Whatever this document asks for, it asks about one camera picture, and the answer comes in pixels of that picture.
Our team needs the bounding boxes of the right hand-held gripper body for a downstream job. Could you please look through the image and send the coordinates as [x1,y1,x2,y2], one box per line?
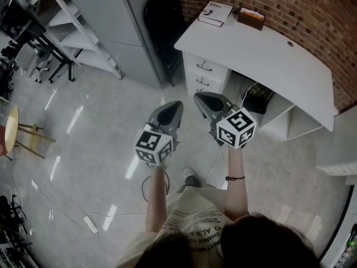
[208,104,257,150]

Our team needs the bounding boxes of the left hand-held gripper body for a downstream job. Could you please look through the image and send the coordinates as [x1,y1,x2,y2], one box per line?
[134,121,182,168]

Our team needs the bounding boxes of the white desk drawer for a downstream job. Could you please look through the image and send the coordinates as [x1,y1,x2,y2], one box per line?
[185,67,225,93]
[186,82,221,96]
[184,52,230,80]

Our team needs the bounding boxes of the person's left forearm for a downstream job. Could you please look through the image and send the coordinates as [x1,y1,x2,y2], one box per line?
[144,166,170,233]

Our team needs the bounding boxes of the person's right forearm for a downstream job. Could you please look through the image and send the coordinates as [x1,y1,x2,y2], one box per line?
[224,145,249,222]

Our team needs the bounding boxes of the black box under desk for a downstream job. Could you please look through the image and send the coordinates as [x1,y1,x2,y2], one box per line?
[247,82,276,106]

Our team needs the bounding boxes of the white desk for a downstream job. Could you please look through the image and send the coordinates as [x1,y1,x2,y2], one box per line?
[174,0,340,143]

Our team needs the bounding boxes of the grey trousers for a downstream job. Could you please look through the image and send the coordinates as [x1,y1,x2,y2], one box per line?
[175,174,217,194]

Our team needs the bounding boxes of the brown box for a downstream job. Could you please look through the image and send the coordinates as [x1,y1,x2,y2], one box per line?
[237,7,266,32]

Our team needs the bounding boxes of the cream printed shirt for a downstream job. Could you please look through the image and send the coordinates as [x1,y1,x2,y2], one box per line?
[115,185,240,268]

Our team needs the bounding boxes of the white book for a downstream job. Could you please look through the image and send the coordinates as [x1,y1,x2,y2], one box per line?
[198,1,234,27]

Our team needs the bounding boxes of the yellow card pack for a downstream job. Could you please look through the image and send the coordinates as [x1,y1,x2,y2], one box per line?
[241,8,264,21]

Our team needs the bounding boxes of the white power strip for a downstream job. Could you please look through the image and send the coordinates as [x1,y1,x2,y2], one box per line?
[83,215,100,236]

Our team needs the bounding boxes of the white metal shelf rack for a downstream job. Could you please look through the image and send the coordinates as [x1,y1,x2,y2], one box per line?
[11,0,124,80]

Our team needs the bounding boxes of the white side shelf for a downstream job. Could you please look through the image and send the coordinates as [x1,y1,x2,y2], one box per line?
[316,160,357,178]

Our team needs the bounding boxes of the white office chair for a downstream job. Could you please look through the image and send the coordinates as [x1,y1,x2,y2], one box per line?
[15,43,54,84]

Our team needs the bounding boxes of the wooden stool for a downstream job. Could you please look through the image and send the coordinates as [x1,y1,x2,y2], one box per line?
[4,105,56,159]

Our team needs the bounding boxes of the red plastic stool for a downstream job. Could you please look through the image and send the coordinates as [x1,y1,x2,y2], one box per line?
[0,126,7,156]

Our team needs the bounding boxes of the black office chair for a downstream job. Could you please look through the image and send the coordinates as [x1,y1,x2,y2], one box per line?
[0,194,28,234]

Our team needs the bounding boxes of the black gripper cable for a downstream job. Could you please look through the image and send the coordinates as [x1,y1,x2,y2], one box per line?
[141,170,171,203]

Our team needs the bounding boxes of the thin white floor cable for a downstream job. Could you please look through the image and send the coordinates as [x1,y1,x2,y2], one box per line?
[32,179,147,236]

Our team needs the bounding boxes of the black frame table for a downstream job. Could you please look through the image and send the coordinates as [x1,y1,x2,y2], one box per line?
[0,0,78,83]

